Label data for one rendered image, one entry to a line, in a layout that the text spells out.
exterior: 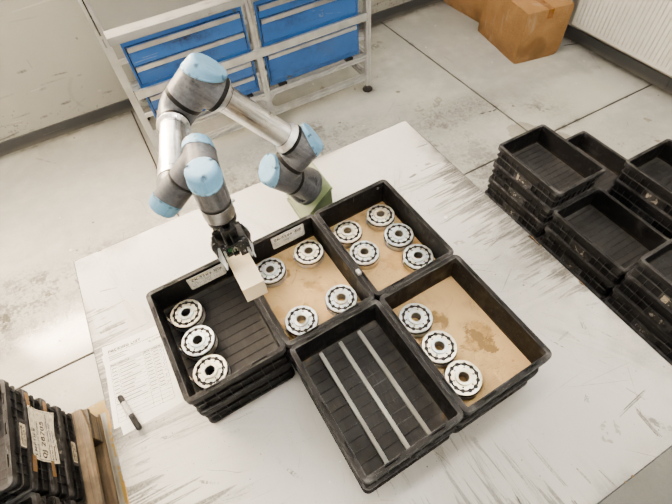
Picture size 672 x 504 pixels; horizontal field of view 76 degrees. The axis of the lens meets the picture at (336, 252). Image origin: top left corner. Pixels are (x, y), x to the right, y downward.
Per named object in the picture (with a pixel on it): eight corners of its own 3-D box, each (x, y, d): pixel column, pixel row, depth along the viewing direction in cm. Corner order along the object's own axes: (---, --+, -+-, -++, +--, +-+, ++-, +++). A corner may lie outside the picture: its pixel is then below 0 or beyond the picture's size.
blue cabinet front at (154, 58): (159, 126, 282) (119, 43, 237) (259, 89, 300) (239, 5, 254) (160, 128, 281) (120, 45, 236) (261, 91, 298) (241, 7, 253)
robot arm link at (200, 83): (297, 160, 165) (163, 79, 129) (323, 132, 159) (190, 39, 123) (305, 179, 158) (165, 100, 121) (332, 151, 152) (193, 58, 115)
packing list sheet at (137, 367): (96, 351, 149) (95, 350, 148) (161, 320, 154) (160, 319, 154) (116, 438, 131) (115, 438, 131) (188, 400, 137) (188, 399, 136)
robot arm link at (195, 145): (166, 158, 104) (171, 188, 97) (191, 123, 99) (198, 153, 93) (195, 170, 109) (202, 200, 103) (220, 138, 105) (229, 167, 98)
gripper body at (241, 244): (226, 265, 109) (212, 236, 99) (215, 242, 113) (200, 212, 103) (254, 252, 110) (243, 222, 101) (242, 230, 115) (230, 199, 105)
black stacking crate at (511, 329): (377, 316, 137) (377, 298, 128) (450, 273, 145) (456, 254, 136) (459, 427, 116) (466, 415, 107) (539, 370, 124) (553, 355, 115)
